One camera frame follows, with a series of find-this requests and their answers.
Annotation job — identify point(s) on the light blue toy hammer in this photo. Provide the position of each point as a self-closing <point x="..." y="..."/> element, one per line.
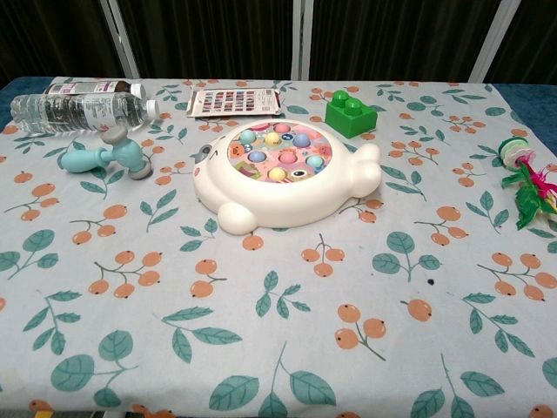
<point x="126" y="152"/>

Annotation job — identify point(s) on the white whack-a-mole toy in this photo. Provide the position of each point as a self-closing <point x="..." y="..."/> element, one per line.
<point x="283" y="200"/>

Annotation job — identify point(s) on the green toy building block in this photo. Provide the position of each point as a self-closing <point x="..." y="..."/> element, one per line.
<point x="348" y="119"/>

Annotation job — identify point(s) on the sticker sheet packet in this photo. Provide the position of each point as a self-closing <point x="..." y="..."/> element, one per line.
<point x="235" y="102"/>

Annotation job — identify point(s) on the floral fruit-print tablecloth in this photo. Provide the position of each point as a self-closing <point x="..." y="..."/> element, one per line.
<point x="278" y="326"/>

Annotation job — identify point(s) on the dark folding screen panel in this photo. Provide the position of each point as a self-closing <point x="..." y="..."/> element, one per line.
<point x="391" y="35"/>
<point x="209" y="35"/>
<point x="531" y="43"/>
<point x="48" y="35"/>

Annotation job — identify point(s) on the dark brown labelled bottle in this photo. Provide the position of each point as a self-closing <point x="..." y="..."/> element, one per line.
<point x="87" y="87"/>

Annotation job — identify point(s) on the clear plastic water bottle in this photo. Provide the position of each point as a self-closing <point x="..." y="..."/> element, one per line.
<point x="65" y="111"/>

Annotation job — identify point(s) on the feather shuttlecock toy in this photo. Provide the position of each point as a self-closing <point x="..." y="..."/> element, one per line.
<point x="532" y="188"/>

